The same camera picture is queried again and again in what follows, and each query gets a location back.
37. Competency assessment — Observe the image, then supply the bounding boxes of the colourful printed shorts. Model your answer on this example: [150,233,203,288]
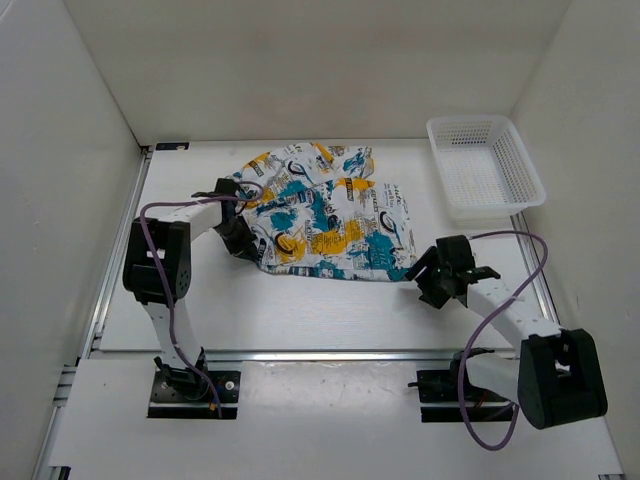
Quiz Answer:
[230,142,417,282]

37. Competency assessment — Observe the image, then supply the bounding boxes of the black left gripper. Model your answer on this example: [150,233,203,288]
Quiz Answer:
[213,214,257,262]

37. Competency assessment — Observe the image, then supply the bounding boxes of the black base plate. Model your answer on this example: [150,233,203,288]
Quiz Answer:
[408,368,516,424]
[147,356,241,420]

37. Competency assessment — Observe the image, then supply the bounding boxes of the black corner label plate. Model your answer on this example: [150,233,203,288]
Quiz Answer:
[155,142,190,151]

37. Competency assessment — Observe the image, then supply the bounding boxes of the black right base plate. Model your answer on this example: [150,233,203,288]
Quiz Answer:
[408,368,516,424]

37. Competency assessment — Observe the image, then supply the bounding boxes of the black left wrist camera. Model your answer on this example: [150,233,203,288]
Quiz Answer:
[191,178,246,199]

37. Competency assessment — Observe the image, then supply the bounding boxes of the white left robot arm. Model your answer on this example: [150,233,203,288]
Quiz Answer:
[123,178,264,413]

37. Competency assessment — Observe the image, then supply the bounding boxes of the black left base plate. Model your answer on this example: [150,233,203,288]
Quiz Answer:
[147,356,241,420]

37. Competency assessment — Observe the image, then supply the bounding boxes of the aluminium frame rail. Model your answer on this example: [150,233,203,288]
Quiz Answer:
[30,145,626,480]

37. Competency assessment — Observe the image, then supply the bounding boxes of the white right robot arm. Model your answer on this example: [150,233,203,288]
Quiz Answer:
[406,235,608,430]

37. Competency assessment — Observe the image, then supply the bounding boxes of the white perforated plastic basket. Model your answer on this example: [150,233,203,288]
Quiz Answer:
[426,114,546,222]

